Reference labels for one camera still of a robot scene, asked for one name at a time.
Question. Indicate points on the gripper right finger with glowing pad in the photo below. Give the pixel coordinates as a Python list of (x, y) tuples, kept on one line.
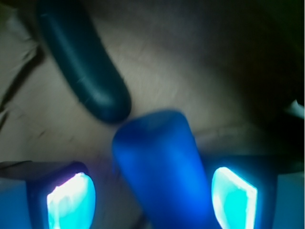
[(257, 192)]

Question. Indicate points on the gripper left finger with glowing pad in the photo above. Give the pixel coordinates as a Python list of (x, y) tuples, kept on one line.
[(46, 195)]

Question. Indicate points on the blue plastic bottle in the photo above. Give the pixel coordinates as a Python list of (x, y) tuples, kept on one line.
[(158, 157)]

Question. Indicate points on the brown paper bag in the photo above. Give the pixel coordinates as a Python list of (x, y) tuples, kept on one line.
[(231, 66)]

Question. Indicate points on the dark green toy cucumber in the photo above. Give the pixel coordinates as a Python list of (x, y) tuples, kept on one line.
[(78, 51)]

